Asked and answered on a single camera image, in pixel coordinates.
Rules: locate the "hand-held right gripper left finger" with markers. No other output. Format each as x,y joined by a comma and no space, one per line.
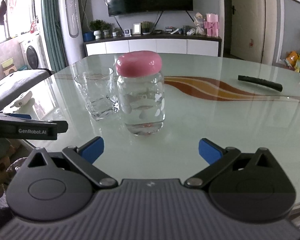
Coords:
93,149

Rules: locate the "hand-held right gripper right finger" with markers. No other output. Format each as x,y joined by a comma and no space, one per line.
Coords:
208,151

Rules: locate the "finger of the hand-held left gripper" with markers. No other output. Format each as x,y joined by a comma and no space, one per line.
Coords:
20,116
55,126

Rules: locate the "clear glass cup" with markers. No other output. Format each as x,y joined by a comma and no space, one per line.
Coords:
96,97

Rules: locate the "clear glass bottle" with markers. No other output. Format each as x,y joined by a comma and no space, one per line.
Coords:
140,97

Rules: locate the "white handheld device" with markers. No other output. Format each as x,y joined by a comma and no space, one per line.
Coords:
22,99

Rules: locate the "grey sofa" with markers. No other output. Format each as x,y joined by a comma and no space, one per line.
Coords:
12,85

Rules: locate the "white washing machine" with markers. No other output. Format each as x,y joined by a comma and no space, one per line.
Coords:
33,53

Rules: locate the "black ribbed rod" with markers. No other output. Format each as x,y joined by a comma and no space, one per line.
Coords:
260,83

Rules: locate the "blue storage box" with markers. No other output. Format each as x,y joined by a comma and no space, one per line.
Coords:
88,37

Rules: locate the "green curtain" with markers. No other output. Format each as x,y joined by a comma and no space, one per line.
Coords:
52,25

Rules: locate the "potted plant in white pot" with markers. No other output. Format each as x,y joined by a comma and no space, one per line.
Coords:
97,28

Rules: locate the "dark hanging garment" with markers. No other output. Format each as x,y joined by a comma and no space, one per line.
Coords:
2,11

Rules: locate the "potted plant in glass pot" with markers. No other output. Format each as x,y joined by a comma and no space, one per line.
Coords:
106,30

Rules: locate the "small potted plant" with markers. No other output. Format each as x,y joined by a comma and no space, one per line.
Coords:
115,32

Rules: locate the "white standing air conditioner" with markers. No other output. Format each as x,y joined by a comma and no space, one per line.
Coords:
72,10

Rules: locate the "white tv cabinet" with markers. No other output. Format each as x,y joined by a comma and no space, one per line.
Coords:
152,46

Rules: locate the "orange snack bag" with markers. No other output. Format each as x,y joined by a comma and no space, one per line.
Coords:
293,61

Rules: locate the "pink gift box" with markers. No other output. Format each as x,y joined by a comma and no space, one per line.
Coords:
212,25

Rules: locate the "doll bouquet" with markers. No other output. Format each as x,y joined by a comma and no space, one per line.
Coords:
199,25

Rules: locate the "potted plant in dark pot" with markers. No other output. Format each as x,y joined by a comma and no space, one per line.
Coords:
147,27

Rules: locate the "cream door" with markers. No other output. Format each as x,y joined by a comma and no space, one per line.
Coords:
247,17

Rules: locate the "small photo frame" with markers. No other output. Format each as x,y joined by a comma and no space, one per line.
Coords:
127,31

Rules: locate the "white photo frame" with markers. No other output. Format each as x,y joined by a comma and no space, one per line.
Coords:
137,29

